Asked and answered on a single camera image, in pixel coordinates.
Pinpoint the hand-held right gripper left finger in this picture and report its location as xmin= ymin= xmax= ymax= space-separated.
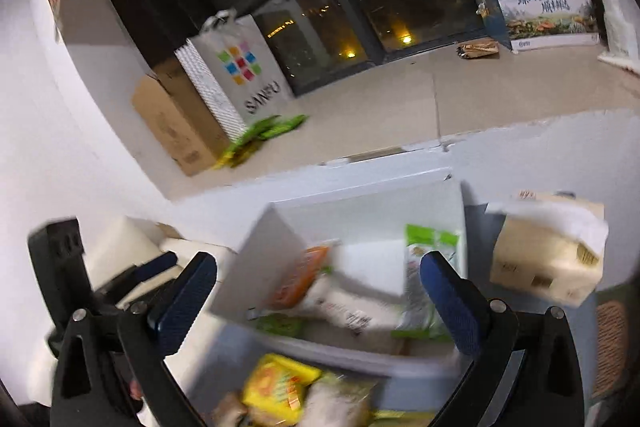
xmin=50 ymin=251 xmax=221 ymax=427

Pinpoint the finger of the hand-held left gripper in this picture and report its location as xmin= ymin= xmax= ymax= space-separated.
xmin=94 ymin=251 xmax=179 ymax=304
xmin=125 ymin=279 xmax=175 ymax=307

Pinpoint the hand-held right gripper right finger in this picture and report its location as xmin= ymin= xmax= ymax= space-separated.
xmin=419 ymin=251 xmax=587 ymax=427

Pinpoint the green and white snack packet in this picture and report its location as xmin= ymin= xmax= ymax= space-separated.
xmin=392 ymin=223 xmax=462 ymax=342

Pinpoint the brown snack packet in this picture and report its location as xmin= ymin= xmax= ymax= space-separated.
xmin=456 ymin=39 xmax=500 ymax=60
xmin=210 ymin=389 xmax=251 ymax=427

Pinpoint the white cardboard box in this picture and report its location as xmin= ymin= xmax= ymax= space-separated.
xmin=210 ymin=179 xmax=472 ymax=380

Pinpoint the yellow-green snack packet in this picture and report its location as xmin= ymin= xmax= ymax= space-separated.
xmin=372 ymin=409 xmax=437 ymax=427
xmin=212 ymin=147 xmax=247 ymax=170

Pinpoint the yellow snack packet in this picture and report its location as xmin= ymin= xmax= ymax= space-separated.
xmin=242 ymin=353 xmax=323 ymax=425

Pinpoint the beige snack packet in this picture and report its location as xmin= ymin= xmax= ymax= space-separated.
xmin=300 ymin=374 xmax=381 ymax=427

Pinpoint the blue-grey tablecloth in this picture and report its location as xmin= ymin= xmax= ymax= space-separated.
xmin=160 ymin=202 xmax=598 ymax=427

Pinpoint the yellow tissue pack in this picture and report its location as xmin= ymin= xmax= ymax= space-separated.
xmin=485 ymin=190 xmax=610 ymax=308

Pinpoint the orange snack packet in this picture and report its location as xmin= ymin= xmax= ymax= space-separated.
xmin=267 ymin=244 xmax=333 ymax=308

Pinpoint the brown cardboard box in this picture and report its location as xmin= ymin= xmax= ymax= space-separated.
xmin=131 ymin=57 xmax=232 ymax=178

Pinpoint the wicker chair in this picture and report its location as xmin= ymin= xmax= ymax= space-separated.
xmin=590 ymin=292 xmax=634 ymax=404

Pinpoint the long green snack packet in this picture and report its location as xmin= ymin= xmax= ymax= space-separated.
xmin=257 ymin=113 xmax=309 ymax=140

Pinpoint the white paper shopping bag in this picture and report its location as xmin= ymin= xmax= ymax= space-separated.
xmin=174 ymin=9 xmax=297 ymax=142

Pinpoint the dark blue gift bag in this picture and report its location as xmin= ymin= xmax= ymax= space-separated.
xmin=471 ymin=0 xmax=514 ymax=52

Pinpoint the scenic printed box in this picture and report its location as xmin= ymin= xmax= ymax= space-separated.
xmin=497 ymin=0 xmax=600 ymax=54

